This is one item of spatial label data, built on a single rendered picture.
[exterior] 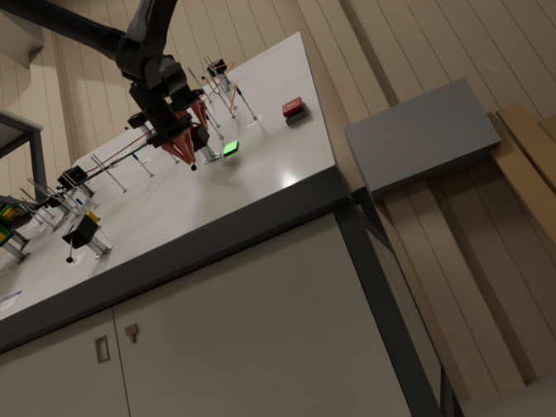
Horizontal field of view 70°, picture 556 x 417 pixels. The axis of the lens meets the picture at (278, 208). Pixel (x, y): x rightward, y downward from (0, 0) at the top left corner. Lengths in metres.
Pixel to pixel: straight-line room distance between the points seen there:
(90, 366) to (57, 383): 0.10
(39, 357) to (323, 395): 0.70
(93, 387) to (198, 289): 0.33
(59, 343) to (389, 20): 3.29
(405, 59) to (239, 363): 2.98
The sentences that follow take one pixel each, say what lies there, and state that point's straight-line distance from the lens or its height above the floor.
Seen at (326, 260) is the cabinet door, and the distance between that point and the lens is 0.75.
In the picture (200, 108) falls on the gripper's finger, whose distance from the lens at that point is 1.10.
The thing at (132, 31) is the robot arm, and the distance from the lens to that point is 0.89.
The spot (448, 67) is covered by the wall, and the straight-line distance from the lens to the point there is 3.45.
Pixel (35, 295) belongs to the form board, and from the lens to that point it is 1.17.
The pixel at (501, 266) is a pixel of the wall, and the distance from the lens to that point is 2.97.
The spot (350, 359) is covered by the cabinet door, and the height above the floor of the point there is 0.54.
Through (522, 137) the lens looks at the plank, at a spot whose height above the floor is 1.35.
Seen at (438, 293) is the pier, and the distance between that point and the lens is 2.75.
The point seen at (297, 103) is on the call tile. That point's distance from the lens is 0.98.
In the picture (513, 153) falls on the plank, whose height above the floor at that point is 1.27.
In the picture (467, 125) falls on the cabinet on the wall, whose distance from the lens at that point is 2.89.
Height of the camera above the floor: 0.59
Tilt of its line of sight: 19 degrees up
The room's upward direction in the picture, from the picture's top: 19 degrees counter-clockwise
